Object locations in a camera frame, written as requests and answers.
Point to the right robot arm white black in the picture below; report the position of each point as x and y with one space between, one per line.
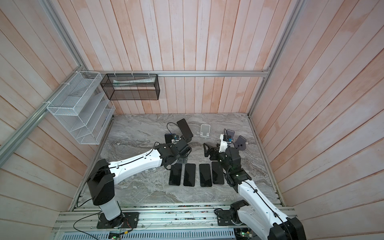
256 211

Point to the white vented electronics box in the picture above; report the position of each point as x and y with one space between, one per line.
188 234

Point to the green circuit board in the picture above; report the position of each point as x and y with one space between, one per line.
243 234

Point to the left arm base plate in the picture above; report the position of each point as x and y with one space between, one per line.
124 220

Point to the white wire mesh shelf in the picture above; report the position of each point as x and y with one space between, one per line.
83 112

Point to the aluminium frame rail back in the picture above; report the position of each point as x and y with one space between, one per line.
237 73

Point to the aluminium frame post right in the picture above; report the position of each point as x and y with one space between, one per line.
281 45

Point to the black mesh basket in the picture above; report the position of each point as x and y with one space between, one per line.
126 87

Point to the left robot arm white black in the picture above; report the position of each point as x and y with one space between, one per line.
105 175

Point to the grey phone stand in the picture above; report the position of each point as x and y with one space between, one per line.
230 134
241 143

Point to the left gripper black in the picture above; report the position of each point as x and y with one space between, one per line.
185 155

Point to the white stand under back phone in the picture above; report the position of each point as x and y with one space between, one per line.
205 130

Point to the black phone blue case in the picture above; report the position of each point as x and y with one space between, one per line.
169 138

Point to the aluminium frame rail left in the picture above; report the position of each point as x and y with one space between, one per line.
19 136

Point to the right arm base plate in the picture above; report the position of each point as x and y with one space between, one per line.
227 217

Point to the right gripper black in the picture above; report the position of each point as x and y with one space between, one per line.
209 152

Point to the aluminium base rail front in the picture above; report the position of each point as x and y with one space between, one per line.
151 217

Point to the grey phone stand front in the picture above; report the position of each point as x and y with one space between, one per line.
230 134

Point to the aluminium frame rail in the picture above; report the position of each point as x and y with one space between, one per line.
237 73
19 136

